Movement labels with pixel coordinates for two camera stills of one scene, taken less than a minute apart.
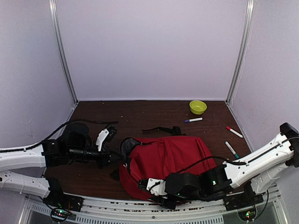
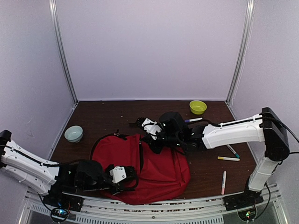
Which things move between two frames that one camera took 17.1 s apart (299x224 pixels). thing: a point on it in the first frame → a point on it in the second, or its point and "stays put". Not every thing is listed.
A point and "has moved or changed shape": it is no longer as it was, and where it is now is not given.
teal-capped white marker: (236, 156) stays put
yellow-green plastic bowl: (197, 107) stays put
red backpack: (145, 161) has moved or changed shape
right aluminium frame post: (250, 5) stays put
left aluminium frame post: (53, 7) stays put
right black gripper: (164, 205) → (156, 148)
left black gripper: (104, 159) → (119, 187)
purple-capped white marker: (198, 119) stays put
